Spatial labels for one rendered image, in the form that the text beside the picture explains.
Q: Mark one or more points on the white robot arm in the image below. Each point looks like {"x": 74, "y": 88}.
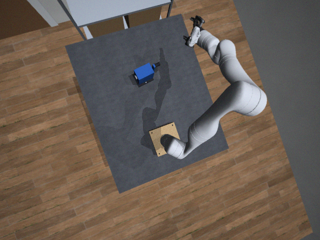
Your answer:
{"x": 243, "y": 96}

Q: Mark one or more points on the blue block with side handle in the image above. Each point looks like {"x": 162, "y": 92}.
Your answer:
{"x": 144, "y": 74}

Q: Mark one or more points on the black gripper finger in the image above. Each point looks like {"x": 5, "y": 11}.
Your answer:
{"x": 186, "y": 39}
{"x": 197, "y": 21}

